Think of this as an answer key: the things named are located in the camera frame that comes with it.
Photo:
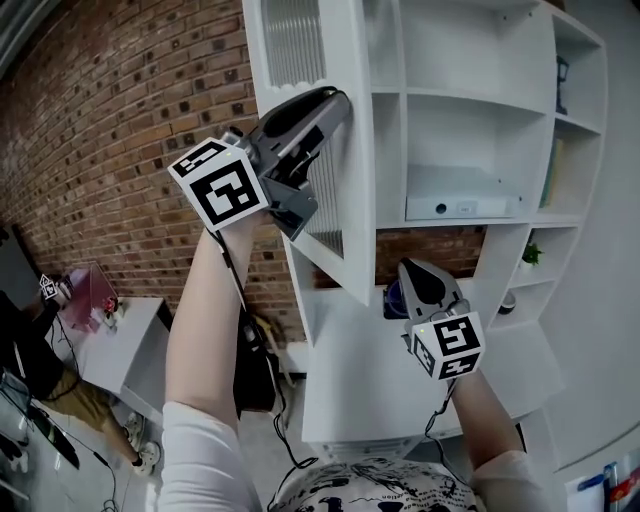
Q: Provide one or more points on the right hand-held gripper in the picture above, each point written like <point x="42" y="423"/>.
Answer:
<point x="452" y="345"/>

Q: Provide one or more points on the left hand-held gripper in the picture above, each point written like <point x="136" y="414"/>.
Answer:
<point x="225" y="187"/>

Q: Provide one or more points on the white cabinet door fluted glass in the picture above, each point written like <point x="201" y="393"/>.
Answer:
<point x="350" y="45"/>

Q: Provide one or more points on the person's right forearm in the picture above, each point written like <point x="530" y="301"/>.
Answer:
<point x="482" y="420"/>

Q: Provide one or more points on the person's left forearm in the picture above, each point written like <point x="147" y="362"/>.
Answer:
<point x="205" y="325"/>

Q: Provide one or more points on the white open shelf cabinet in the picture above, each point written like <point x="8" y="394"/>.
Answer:
<point x="450" y="125"/>

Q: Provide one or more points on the small dark round bowl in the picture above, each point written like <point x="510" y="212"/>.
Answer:
<point x="507" y="304"/>

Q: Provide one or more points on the blue purple object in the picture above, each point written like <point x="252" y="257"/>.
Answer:
<point x="392" y="300"/>

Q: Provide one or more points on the small green potted plant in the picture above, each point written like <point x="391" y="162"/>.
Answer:
<point x="531" y="254"/>

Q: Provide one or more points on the white flat box device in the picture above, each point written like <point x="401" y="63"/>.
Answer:
<point x="462" y="206"/>

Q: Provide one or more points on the wooden broom sticks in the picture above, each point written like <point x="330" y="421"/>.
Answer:
<point x="272" y="335"/>

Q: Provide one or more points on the small red figurine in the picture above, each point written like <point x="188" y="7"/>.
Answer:
<point x="108" y="305"/>

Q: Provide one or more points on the pink transparent box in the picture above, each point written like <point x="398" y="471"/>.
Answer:
<point x="90" y="300"/>

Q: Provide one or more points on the white side table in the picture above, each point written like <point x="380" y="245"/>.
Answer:
<point x="132" y="345"/>

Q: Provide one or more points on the black bag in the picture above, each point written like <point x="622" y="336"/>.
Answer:
<point x="257" y="380"/>

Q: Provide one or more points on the colourful packets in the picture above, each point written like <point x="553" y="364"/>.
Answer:
<point x="612" y="485"/>

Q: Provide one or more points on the person's white printed shirt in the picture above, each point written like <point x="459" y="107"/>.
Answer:
<point x="200" y="465"/>

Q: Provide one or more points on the black lantern ornament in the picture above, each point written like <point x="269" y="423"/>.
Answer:
<point x="562" y="85"/>

